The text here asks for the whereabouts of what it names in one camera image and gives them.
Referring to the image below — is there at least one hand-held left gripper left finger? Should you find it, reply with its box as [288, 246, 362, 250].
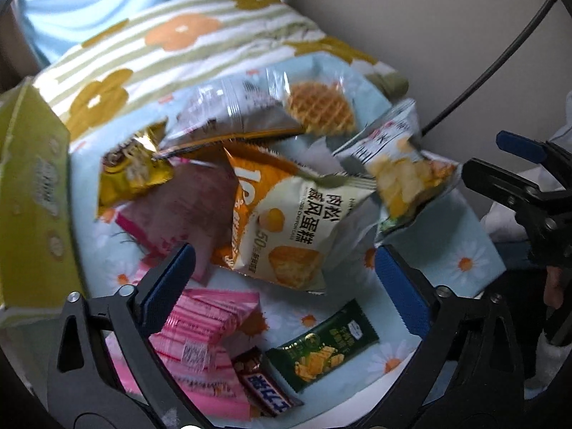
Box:
[47, 243, 211, 429]

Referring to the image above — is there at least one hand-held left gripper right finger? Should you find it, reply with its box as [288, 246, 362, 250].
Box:
[374, 245, 526, 429]

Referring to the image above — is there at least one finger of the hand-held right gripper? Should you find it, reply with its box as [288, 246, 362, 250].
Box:
[461, 157, 556, 221]
[496, 130, 572, 188]

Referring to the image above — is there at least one pink wafer packet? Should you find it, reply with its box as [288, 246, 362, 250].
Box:
[147, 288, 262, 371]
[107, 344, 251, 421]

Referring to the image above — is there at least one white potato chips packet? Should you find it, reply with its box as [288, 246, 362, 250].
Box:
[333, 98, 461, 233]

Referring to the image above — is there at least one gold chocolate snack packet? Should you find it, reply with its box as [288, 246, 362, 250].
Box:
[96, 118, 175, 220]

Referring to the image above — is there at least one orange white cake packet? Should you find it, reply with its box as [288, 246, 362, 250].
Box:
[210, 143, 376, 293]

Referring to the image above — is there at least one green cardboard box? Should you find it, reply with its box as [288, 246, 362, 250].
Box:
[0, 77, 88, 327]

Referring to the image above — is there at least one grey silver snack packet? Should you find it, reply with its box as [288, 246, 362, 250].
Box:
[158, 76, 309, 159]

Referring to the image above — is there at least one white cloth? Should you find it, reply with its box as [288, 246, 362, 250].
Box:
[485, 125, 572, 244]

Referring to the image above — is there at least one maroon pink snack packet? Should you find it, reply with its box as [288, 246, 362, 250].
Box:
[115, 161, 237, 284]

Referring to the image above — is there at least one dark green snack bar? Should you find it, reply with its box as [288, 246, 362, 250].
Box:
[265, 299, 380, 394]

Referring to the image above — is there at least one brown chocolate bar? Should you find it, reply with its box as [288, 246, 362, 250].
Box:
[232, 347, 305, 416]

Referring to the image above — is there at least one clear waffle packet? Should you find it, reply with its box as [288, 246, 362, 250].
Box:
[263, 65, 371, 137]

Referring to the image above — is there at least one floral striped blanket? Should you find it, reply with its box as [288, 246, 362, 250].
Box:
[33, 0, 409, 144]

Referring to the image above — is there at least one light blue curtain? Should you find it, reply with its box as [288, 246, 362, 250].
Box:
[15, 0, 197, 65]

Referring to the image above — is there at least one black cable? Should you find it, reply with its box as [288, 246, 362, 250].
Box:
[420, 0, 559, 137]

